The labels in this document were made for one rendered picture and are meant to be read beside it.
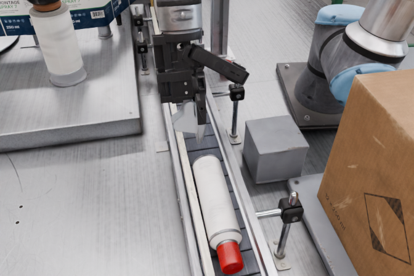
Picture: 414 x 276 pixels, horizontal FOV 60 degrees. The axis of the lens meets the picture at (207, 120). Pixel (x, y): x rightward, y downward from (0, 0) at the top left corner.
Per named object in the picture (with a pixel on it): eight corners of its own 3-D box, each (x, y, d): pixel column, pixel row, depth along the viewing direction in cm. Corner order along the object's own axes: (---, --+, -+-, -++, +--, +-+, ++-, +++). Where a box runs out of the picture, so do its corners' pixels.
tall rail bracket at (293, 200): (243, 252, 61) (251, 191, 50) (284, 244, 62) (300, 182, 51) (249, 270, 58) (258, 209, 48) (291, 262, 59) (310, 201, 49)
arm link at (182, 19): (197, 2, 64) (205, 4, 57) (199, 28, 66) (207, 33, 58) (155, 5, 63) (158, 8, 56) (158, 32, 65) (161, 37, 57)
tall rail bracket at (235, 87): (207, 135, 83) (207, 74, 72) (238, 130, 84) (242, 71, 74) (210, 144, 81) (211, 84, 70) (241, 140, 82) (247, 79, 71)
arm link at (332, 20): (351, 48, 89) (367, -5, 80) (368, 80, 79) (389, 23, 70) (302, 48, 90) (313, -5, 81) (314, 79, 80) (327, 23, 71)
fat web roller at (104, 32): (98, 32, 111) (84, -30, 99) (113, 31, 112) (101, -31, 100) (97, 39, 108) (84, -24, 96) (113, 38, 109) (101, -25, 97)
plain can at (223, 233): (191, 155, 64) (215, 263, 49) (220, 151, 65) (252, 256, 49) (192, 175, 67) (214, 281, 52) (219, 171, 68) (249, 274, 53)
